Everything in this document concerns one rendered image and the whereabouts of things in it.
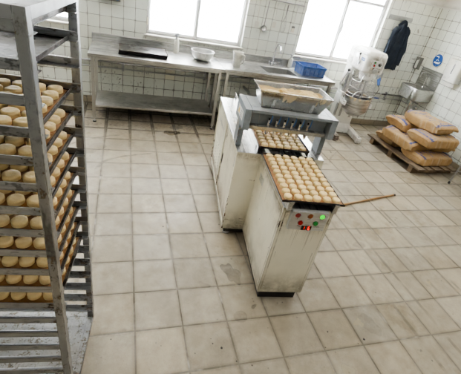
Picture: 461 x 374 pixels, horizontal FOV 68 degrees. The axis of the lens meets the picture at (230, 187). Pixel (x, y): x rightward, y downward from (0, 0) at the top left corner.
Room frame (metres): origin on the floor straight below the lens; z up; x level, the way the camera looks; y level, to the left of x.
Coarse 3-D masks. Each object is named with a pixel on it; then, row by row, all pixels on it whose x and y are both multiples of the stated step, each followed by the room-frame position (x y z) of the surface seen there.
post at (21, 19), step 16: (16, 16) 0.78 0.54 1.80; (16, 32) 0.78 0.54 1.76; (32, 32) 0.81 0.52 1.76; (32, 48) 0.80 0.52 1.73; (32, 64) 0.78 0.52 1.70; (32, 80) 0.78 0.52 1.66; (32, 96) 0.78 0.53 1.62; (32, 112) 0.78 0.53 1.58; (32, 128) 0.78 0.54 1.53; (32, 144) 0.78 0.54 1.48; (48, 176) 0.80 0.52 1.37; (48, 192) 0.79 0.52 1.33; (48, 208) 0.78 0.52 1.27; (48, 224) 0.78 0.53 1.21; (48, 240) 0.78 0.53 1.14; (48, 256) 0.78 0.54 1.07; (64, 304) 0.80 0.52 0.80; (64, 320) 0.79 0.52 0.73; (64, 336) 0.78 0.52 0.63; (64, 352) 0.78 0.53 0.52; (64, 368) 0.78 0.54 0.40
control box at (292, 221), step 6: (294, 210) 1.72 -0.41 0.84; (300, 210) 1.73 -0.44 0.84; (306, 210) 1.74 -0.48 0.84; (312, 210) 1.76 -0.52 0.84; (318, 210) 1.77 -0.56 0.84; (294, 216) 1.71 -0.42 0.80; (306, 216) 1.72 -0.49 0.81; (318, 216) 1.74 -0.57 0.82; (288, 222) 1.71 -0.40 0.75; (294, 222) 1.71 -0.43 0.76; (306, 222) 1.73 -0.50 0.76; (312, 222) 1.74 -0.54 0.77; (318, 222) 1.75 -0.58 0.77; (324, 222) 1.76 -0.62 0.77; (288, 228) 1.70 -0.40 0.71; (294, 228) 1.71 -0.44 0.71; (300, 228) 1.72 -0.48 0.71; (306, 228) 1.73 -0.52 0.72; (312, 228) 1.74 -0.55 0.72; (318, 228) 1.75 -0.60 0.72
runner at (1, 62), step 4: (0, 56) 0.79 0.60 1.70; (4, 56) 0.80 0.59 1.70; (0, 60) 0.79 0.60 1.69; (4, 60) 0.80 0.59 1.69; (8, 60) 0.80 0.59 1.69; (12, 60) 0.80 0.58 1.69; (16, 60) 0.80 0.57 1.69; (0, 64) 0.79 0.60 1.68; (4, 64) 0.80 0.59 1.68; (8, 64) 0.80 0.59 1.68; (12, 64) 0.80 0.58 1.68; (16, 64) 0.80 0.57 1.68; (36, 64) 0.81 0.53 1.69; (0, 68) 0.79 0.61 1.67; (4, 68) 0.80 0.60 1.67; (8, 68) 0.80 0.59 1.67; (12, 68) 0.80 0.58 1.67; (16, 68) 0.80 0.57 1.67
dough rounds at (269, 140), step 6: (258, 132) 2.62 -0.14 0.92; (270, 132) 2.67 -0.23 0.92; (276, 132) 2.72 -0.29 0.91; (258, 138) 2.52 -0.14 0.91; (264, 138) 2.52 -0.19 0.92; (270, 138) 2.54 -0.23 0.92; (276, 138) 2.57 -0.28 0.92; (282, 138) 2.60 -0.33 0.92; (288, 138) 2.62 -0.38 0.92; (294, 138) 2.65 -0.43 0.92; (264, 144) 2.40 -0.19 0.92; (270, 144) 2.42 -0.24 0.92; (276, 144) 2.48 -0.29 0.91; (282, 144) 2.51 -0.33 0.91; (288, 144) 2.50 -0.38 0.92; (294, 144) 2.52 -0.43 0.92; (300, 144) 2.55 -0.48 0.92; (300, 150) 2.47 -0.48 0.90; (306, 150) 2.50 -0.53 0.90
